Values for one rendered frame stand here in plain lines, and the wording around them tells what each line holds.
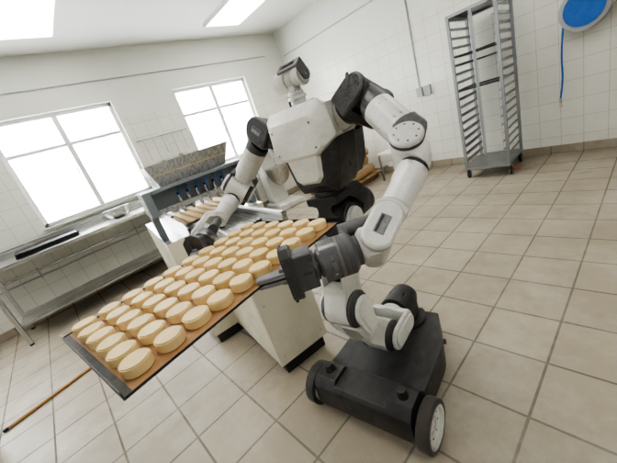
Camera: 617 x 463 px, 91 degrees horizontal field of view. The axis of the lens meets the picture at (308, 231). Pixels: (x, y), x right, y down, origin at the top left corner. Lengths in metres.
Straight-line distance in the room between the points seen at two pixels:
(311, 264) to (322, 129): 0.49
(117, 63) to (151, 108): 0.67
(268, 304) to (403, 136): 1.17
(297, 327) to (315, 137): 1.15
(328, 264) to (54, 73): 5.01
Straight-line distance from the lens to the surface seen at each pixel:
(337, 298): 1.17
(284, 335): 1.77
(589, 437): 1.60
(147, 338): 0.64
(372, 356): 1.61
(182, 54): 5.92
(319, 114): 0.98
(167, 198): 2.19
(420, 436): 1.37
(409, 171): 0.71
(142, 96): 5.48
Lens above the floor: 1.28
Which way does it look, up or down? 19 degrees down
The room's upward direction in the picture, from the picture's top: 19 degrees counter-clockwise
